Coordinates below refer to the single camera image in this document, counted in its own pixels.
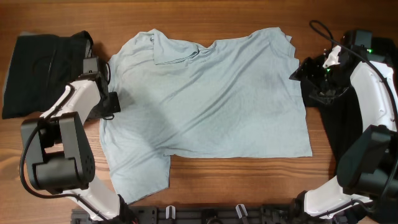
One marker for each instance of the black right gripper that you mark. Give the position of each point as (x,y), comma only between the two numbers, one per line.
(326,96)

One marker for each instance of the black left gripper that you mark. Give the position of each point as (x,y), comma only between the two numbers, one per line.
(115,107)

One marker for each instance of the light blue t-shirt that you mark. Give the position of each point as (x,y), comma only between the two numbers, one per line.
(234,98)

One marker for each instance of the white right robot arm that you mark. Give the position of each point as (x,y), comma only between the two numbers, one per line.
(353,86)

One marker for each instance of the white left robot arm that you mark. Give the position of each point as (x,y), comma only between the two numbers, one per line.
(57,160)

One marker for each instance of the folded black clothes stack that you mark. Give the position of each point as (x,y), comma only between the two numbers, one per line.
(40,67)

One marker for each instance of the black garment on right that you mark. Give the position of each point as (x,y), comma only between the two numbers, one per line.
(342,119)

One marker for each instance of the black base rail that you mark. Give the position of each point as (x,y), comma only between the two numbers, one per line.
(266,214)

